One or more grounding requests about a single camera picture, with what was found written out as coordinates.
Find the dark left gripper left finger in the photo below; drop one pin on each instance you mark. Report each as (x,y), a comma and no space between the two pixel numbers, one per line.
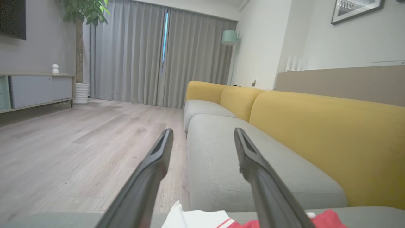
(142,196)

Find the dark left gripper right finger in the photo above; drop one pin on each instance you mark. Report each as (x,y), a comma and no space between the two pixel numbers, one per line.
(272,199)

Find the red number 23 jersey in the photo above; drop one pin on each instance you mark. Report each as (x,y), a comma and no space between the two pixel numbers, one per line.
(196,220)

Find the long yellow sofa backrest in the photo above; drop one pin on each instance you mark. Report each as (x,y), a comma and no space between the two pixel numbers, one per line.
(348,142)

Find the short yellow sofa backrest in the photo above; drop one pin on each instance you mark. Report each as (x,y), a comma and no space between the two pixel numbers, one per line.
(240,101)

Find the small grey sofa seat cushion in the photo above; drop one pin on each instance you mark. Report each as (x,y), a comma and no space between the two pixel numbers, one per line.
(202,109)

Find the white ribbed plant pot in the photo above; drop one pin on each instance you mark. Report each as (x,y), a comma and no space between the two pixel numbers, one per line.
(81,94)

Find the yellow sofa end cushion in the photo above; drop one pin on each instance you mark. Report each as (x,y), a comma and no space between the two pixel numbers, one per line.
(204,91)

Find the beige low partition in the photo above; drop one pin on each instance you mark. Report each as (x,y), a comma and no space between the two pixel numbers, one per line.
(348,84)

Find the grey pleated curtain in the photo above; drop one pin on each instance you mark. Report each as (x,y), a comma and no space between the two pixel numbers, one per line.
(133,53)

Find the low television cabinet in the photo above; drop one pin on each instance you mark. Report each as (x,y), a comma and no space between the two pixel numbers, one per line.
(34,91)

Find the small white figurine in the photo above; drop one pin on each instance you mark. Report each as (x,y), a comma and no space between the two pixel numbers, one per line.
(55,69)

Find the mint shade floor lamp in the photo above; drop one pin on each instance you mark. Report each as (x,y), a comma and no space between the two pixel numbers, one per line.
(229,37)

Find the green potted tree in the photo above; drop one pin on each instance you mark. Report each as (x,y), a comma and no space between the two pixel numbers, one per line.
(84,19)

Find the black flat television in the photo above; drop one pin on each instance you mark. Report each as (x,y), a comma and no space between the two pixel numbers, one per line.
(12,17)

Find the dark framed wall picture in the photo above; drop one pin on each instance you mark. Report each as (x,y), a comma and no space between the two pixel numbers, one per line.
(357,9)

